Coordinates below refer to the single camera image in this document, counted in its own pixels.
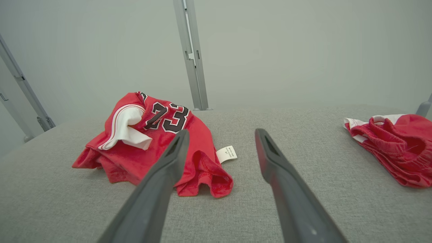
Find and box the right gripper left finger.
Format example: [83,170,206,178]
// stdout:
[97,129,190,243]

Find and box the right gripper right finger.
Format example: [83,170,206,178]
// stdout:
[255,128,348,243]

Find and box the red Bulls 23 jersey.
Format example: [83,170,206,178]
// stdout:
[72,91,238,198]

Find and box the red shorts white trim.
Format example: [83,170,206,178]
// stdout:
[344,114,432,188]

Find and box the grey metal double post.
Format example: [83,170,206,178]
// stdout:
[173,0,214,111]

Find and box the grey metal frame post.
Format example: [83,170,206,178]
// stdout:
[416,94,432,118]
[0,33,56,143]

